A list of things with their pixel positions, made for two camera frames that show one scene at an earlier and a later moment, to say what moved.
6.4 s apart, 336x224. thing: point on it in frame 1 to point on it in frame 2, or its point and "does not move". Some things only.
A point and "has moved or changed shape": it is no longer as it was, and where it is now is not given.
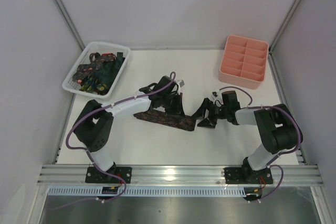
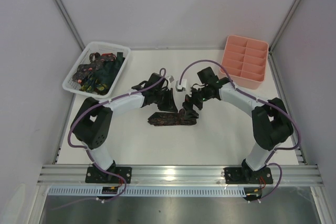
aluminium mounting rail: [145, 175] does not move
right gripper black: [212, 111] to [193, 100]
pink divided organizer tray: [244, 62] does not move
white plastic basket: [100, 48] does not move
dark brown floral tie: [179, 121] has moved or changed shape
